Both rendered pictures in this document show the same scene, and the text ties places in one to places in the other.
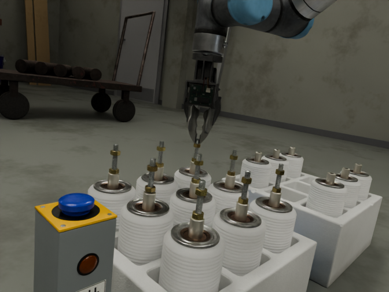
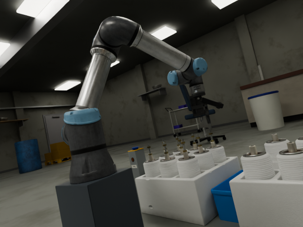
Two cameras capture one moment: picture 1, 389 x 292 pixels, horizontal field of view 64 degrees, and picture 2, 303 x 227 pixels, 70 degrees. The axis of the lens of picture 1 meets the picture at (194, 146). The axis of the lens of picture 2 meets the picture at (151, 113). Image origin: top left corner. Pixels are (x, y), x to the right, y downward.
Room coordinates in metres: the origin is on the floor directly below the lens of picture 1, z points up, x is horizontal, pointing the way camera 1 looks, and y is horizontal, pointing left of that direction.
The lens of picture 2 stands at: (0.57, -1.16, 0.41)
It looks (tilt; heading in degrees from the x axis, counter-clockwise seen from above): 4 degrees up; 94
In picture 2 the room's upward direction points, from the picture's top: 12 degrees counter-clockwise
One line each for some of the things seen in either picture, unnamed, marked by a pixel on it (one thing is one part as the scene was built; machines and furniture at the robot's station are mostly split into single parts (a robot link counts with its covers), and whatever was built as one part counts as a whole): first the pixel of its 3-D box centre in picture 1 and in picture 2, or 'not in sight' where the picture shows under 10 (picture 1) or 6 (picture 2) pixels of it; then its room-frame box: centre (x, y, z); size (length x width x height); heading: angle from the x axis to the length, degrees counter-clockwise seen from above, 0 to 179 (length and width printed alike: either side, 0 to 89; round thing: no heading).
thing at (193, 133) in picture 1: (191, 124); not in sight; (0.76, 0.01, 0.38); 0.06 x 0.03 x 0.09; 172
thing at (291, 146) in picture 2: (345, 173); (291, 147); (0.92, -0.46, 0.26); 0.02 x 0.02 x 0.03
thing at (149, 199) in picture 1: (149, 200); not in sight; (0.52, 0.07, 0.26); 0.02 x 0.02 x 0.03
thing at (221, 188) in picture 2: not in sight; (241, 192); (0.81, -0.18, 0.06); 0.30 x 0.11 x 0.12; 47
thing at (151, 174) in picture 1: (151, 179); not in sight; (0.52, 0.07, 0.30); 0.01 x 0.01 x 0.08
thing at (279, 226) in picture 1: (265, 244); (191, 178); (0.62, -0.18, 0.16); 0.10 x 0.10 x 0.18
